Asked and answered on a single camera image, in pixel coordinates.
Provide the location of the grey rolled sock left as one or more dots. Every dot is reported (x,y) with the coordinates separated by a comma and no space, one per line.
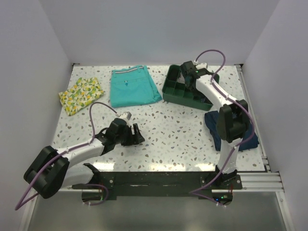
(180,78)

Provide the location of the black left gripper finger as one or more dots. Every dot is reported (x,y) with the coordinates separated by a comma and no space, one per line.
(133,141)
(136,130)

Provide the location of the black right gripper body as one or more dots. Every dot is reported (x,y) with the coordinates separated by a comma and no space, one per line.
(194,92)

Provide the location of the dark blue folded garment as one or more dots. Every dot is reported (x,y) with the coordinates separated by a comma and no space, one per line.
(211,119)

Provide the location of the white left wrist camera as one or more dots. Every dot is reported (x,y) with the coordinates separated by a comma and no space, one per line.
(125,116)

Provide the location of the lemon print folded cloth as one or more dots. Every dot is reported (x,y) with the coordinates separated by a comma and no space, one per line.
(82,94)

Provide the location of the navy white striped underwear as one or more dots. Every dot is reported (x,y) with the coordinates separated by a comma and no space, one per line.
(202,99)

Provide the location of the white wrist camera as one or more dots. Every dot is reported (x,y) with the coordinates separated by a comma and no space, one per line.
(125,116)
(200,65)

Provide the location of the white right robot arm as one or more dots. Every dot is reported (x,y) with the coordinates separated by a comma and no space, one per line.
(233,117)

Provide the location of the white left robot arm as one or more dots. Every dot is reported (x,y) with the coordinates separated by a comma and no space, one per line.
(47,172)

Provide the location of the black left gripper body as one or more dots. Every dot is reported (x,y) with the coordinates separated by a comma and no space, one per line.
(127,132)

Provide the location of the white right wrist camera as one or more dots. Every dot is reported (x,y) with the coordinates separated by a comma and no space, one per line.
(200,65)

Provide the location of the teal folded shorts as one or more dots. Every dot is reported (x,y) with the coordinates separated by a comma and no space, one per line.
(132,87)

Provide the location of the green divided organizer box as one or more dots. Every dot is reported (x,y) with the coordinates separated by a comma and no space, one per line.
(174,92)

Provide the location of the aluminium frame rail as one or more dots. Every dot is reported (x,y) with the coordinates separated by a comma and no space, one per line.
(267,181)

